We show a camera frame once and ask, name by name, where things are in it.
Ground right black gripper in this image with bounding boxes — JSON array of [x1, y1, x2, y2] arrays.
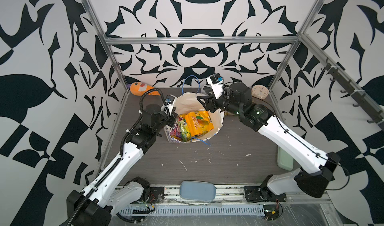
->
[[197, 88, 245, 118]]

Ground blue checkered paper bag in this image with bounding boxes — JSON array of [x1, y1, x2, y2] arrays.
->
[[165, 91, 224, 146]]

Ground yellow orange candy bag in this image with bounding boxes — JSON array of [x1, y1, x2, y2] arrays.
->
[[185, 111, 214, 137]]

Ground gold snack bag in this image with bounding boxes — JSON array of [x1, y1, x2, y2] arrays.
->
[[225, 111, 235, 116]]

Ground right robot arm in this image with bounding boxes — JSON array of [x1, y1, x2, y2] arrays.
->
[[197, 82, 341, 202]]

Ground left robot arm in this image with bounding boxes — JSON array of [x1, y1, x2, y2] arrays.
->
[[64, 102, 177, 226]]

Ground orange plush toy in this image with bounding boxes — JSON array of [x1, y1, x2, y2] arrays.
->
[[127, 82, 154, 96]]

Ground beige alarm clock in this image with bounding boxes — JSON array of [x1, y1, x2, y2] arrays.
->
[[252, 85, 270, 100]]

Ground light green container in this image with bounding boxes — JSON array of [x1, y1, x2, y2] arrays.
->
[[277, 147, 294, 171]]

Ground small circuit board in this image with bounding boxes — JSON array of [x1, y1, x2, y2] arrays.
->
[[263, 204, 284, 222]]

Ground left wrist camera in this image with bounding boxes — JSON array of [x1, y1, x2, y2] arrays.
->
[[163, 94, 177, 115]]

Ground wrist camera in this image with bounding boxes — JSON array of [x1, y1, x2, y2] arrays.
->
[[163, 94, 177, 115], [207, 73, 224, 99]]

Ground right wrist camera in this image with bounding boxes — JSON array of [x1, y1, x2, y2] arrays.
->
[[207, 73, 224, 99]]

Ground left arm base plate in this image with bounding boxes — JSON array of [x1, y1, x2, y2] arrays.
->
[[141, 187, 165, 204]]

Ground white cable duct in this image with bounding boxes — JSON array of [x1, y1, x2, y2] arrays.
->
[[120, 205, 265, 217]]

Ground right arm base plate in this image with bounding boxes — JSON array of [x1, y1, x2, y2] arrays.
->
[[244, 186, 287, 203]]

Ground black hook rail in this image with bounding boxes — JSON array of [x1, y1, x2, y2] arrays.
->
[[322, 58, 384, 131]]

